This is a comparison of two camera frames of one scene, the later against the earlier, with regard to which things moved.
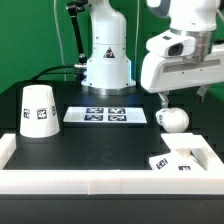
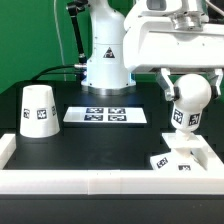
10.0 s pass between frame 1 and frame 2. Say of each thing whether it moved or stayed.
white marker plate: stayed
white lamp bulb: moved
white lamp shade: stayed
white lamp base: stayed
